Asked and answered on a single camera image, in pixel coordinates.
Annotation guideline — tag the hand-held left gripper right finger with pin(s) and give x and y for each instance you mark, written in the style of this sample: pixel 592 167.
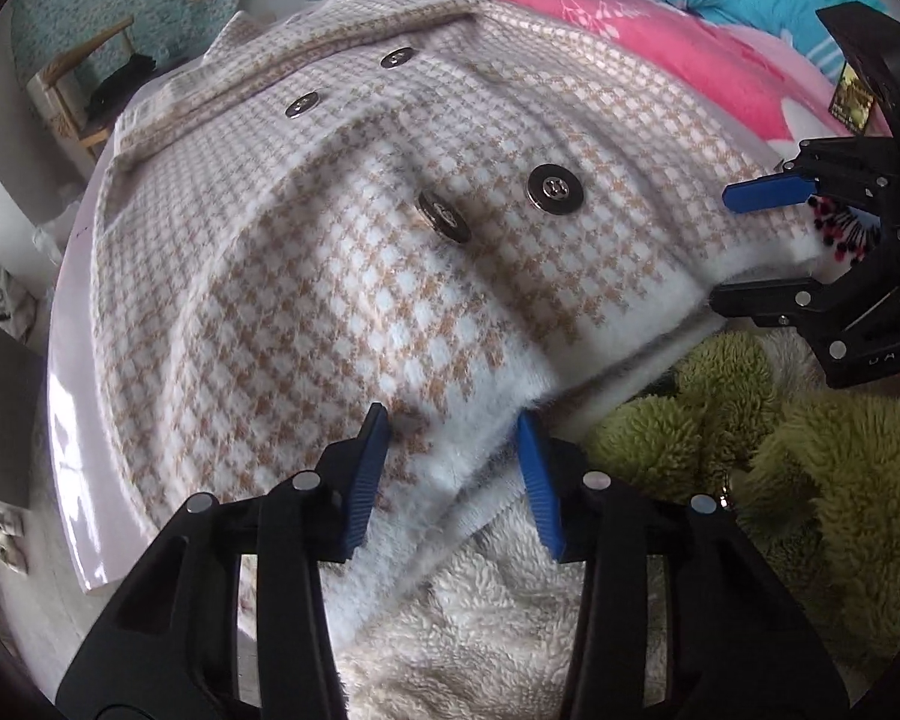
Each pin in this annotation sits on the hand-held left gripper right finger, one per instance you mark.
pixel 540 495

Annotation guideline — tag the dark grey board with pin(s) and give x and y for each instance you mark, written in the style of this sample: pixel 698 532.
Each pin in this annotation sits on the dark grey board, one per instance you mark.
pixel 0 405

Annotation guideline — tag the black bag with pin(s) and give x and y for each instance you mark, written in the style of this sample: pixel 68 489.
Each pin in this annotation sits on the black bag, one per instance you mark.
pixel 124 82

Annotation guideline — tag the pink floral blanket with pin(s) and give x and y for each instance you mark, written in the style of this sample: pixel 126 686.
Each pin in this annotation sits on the pink floral blanket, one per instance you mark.
pixel 682 52

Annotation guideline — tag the wooden chair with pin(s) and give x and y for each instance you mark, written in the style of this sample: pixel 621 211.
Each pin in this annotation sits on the wooden chair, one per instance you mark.
pixel 67 82

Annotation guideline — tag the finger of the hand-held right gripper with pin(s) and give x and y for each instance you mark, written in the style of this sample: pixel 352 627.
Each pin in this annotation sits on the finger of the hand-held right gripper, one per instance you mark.
pixel 765 193
pixel 765 301

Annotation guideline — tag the small dark printed packet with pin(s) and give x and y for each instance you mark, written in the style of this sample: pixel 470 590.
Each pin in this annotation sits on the small dark printed packet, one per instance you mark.
pixel 851 101

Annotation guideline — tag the clear plastic bag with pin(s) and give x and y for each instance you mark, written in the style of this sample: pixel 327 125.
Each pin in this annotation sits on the clear plastic bag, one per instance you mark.
pixel 49 231

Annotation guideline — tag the beige white houndstooth coat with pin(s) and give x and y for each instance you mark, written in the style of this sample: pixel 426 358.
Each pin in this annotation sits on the beige white houndstooth coat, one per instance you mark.
pixel 307 277

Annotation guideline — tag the teal floral hanging cloth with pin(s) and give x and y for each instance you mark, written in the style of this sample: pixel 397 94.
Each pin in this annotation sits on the teal floral hanging cloth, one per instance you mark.
pixel 120 0

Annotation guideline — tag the beige slipper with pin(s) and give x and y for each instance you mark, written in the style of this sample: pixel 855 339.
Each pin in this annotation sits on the beige slipper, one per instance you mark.
pixel 4 521
pixel 12 553

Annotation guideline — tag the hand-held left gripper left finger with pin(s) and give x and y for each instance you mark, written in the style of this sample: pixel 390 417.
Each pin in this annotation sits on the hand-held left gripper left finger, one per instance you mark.
pixel 367 476

